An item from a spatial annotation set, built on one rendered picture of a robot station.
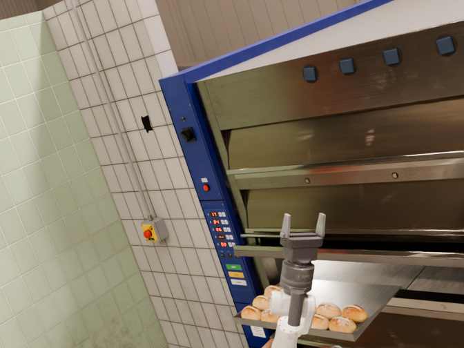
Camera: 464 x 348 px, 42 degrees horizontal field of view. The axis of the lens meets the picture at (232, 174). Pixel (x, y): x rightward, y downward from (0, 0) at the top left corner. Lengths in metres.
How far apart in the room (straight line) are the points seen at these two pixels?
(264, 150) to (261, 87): 0.25
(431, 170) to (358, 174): 0.27
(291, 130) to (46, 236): 1.33
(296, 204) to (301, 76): 0.52
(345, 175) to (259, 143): 0.38
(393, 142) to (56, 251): 1.71
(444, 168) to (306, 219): 0.60
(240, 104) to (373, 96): 0.56
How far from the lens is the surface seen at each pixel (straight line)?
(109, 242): 3.20
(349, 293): 2.43
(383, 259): 2.08
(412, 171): 2.06
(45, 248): 3.01
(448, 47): 1.88
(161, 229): 2.95
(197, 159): 2.57
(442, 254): 1.98
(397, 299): 2.34
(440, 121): 1.97
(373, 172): 2.12
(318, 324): 2.22
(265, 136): 2.35
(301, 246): 1.63
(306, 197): 2.34
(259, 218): 2.50
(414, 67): 1.94
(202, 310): 3.10
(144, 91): 2.71
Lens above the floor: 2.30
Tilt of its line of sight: 14 degrees down
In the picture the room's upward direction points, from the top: 18 degrees counter-clockwise
